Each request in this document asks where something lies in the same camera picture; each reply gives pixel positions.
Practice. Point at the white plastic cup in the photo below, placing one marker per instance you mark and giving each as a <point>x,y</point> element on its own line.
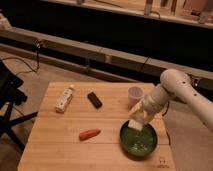
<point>135,94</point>

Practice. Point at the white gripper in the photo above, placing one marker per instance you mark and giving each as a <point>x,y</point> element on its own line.
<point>153,103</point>

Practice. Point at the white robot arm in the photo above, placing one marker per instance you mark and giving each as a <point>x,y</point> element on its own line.
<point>173,83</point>

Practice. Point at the black rectangular block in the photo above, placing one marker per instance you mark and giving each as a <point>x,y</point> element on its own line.
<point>94,100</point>

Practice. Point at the white plastic bottle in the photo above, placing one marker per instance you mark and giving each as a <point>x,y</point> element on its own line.
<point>64,99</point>

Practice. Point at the orange carrot toy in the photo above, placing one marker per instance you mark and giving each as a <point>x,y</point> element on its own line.
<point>88,134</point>

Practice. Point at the green ceramic bowl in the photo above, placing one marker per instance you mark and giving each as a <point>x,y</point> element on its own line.
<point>138,143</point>

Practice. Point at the white sponge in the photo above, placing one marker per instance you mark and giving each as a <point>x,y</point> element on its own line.
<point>135,125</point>

